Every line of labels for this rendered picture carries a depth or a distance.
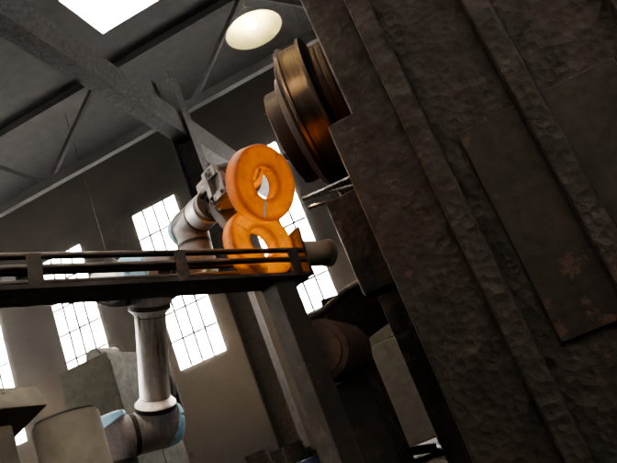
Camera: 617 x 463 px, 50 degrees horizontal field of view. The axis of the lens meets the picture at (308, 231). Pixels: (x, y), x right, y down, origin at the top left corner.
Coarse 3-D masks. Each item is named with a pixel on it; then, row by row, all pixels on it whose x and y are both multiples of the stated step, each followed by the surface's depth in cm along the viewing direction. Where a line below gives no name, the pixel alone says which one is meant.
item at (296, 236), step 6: (288, 234) 138; (294, 234) 136; (300, 234) 135; (294, 240) 136; (300, 240) 135; (294, 246) 136; (300, 246) 135; (306, 252) 134; (306, 264) 133; (306, 270) 133; (300, 282) 135
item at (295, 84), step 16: (288, 48) 177; (288, 64) 170; (288, 80) 168; (304, 80) 166; (288, 96) 165; (304, 96) 165; (304, 112) 165; (320, 112) 164; (304, 128) 164; (320, 128) 165; (320, 144) 166; (320, 160) 167; (336, 160) 169; (336, 176) 172
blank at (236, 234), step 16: (240, 224) 130; (256, 224) 133; (272, 224) 135; (224, 240) 128; (240, 240) 128; (272, 240) 134; (288, 240) 136; (240, 256) 126; (256, 256) 128; (272, 256) 131; (240, 272) 128; (256, 272) 127; (272, 272) 129
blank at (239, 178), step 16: (256, 144) 128; (240, 160) 125; (256, 160) 128; (272, 160) 131; (240, 176) 124; (272, 176) 132; (288, 176) 133; (240, 192) 123; (256, 192) 126; (272, 192) 132; (288, 192) 132; (240, 208) 125; (256, 208) 126; (272, 208) 128; (288, 208) 132
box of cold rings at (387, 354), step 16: (384, 352) 404; (400, 352) 402; (384, 368) 402; (400, 368) 399; (336, 384) 407; (384, 384) 400; (400, 384) 397; (400, 400) 396; (416, 400) 393; (304, 416) 409; (400, 416) 394; (416, 416) 391; (416, 432) 389; (432, 432) 387
